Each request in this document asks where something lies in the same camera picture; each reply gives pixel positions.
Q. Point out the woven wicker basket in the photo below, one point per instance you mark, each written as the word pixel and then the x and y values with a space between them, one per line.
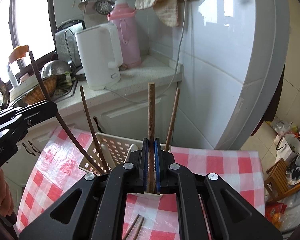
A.
pixel 36 95

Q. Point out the steel cutting board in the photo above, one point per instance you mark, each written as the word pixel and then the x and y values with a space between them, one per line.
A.
pixel 66 43

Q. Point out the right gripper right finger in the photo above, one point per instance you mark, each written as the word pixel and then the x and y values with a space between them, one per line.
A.
pixel 208 207

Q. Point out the person's left hand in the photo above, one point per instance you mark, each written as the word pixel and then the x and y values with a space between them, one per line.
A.
pixel 6 201

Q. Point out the steel pot lid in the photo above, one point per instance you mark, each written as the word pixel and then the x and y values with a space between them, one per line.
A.
pixel 0 97

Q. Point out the wooden stool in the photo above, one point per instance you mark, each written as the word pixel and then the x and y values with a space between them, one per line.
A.
pixel 276 183

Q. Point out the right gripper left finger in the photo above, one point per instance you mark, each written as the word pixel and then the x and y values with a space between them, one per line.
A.
pixel 94 208

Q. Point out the brown wooden chopstick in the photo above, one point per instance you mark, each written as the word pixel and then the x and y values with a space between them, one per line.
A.
pixel 96 143
pixel 172 121
pixel 57 115
pixel 151 132
pixel 130 228
pixel 138 229

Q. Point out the beige hanging dish cloth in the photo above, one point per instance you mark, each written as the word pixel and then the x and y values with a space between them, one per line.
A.
pixel 166 10

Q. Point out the orange cloth on faucet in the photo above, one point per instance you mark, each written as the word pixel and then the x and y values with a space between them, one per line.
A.
pixel 18 52

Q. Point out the pink thermos flask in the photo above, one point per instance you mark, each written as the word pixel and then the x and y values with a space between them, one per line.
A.
pixel 123 16

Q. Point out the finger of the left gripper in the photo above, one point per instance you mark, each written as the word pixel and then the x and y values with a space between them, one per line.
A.
pixel 25 117
pixel 11 134

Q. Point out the metal colander bowl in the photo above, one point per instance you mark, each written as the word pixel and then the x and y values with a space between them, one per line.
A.
pixel 54 68

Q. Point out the white electric kettle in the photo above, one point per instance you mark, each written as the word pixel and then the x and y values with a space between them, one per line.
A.
pixel 100 53

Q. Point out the white perforated utensil basket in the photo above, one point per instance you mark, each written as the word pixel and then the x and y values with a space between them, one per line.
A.
pixel 114 149

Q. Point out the red white checkered tablecloth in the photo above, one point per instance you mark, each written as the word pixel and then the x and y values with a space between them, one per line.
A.
pixel 56 170

